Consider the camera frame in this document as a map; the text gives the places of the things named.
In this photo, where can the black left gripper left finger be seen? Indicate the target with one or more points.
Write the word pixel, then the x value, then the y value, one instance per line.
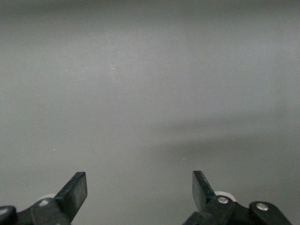
pixel 70 199

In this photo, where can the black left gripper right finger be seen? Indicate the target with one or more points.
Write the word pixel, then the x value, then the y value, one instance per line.
pixel 204 194

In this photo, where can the dark grey table cloth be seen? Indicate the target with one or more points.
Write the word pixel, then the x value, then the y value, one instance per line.
pixel 140 93

